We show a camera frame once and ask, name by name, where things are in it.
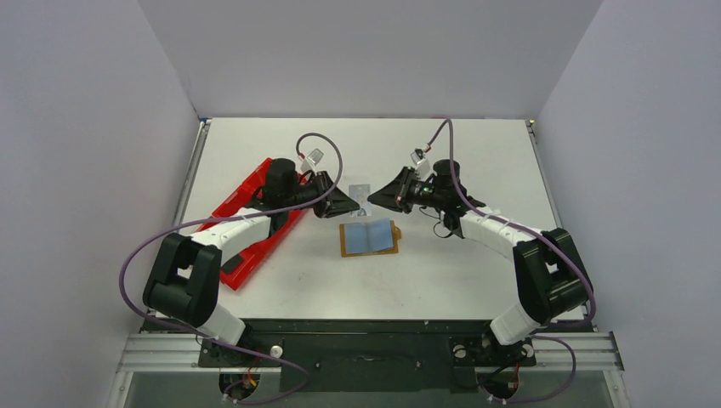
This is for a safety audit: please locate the red plastic compartment tray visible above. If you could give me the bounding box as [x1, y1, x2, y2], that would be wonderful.
[190, 158, 305, 291]

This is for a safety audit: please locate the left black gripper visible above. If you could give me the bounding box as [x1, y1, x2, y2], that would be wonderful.
[284, 172, 360, 219]

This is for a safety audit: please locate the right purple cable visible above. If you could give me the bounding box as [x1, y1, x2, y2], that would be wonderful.
[423, 118, 597, 405]

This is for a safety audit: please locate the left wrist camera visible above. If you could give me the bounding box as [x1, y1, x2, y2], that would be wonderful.
[299, 148, 324, 173]

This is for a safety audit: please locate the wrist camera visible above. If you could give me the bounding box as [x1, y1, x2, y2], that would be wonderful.
[411, 148, 431, 178]
[299, 148, 324, 173]

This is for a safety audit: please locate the purple cable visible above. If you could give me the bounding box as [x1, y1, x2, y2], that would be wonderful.
[423, 118, 597, 405]
[118, 133, 344, 404]

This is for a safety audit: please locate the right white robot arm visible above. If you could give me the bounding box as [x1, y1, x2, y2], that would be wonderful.
[368, 159, 593, 363]

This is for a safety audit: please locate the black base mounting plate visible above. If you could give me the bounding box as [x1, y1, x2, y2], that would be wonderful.
[141, 318, 580, 399]

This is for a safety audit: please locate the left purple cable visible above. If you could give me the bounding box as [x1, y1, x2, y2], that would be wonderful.
[118, 133, 344, 404]

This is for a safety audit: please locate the yellow leather card holder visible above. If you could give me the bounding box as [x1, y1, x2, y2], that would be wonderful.
[339, 218, 402, 258]

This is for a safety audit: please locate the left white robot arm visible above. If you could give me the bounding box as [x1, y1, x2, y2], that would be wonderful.
[142, 158, 361, 366]

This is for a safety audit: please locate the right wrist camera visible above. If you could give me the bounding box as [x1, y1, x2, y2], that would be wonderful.
[411, 148, 431, 178]

